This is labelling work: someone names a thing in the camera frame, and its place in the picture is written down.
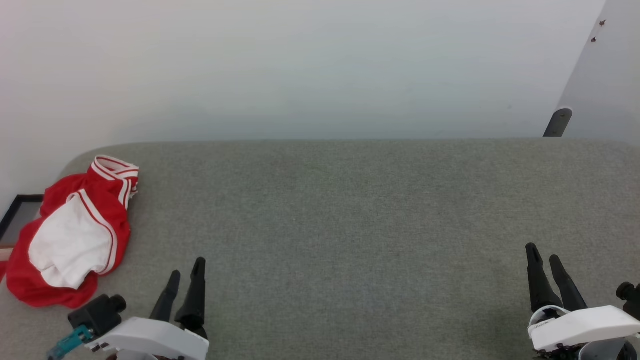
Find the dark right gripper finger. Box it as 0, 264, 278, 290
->
525, 243, 563, 312
550, 255, 588, 313

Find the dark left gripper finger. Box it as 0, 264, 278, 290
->
175, 257, 208, 340
150, 270, 181, 322

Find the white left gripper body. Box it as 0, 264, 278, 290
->
85, 316, 210, 360

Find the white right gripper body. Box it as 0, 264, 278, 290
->
527, 305, 640, 353

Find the red and white basketball jersey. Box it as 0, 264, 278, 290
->
4, 155, 140, 309

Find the teal left camera connector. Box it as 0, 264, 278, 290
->
47, 325, 95, 360

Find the dark grey rounded post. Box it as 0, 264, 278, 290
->
543, 107, 574, 138

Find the black rectangular frame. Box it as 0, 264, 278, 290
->
0, 194, 45, 248

